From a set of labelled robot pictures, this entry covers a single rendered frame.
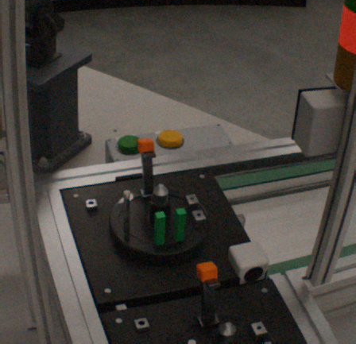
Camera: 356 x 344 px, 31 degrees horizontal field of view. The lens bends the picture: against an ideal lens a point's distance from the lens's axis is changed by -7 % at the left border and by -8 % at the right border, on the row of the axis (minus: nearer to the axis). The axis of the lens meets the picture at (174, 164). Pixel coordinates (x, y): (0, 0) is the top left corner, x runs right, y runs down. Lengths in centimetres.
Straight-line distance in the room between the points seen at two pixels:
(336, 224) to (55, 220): 42
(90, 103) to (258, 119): 166
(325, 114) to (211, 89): 245
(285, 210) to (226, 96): 208
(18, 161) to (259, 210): 60
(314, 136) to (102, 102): 75
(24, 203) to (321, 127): 35
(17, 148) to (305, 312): 49
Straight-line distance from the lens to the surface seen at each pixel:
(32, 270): 64
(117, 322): 83
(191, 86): 319
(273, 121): 301
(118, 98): 144
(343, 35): 73
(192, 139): 115
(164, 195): 90
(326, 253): 87
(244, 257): 90
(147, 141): 94
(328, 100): 76
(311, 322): 88
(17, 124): 54
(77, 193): 101
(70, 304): 86
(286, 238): 104
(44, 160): 122
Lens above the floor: 162
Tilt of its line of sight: 37 degrees down
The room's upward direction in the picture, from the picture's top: 4 degrees clockwise
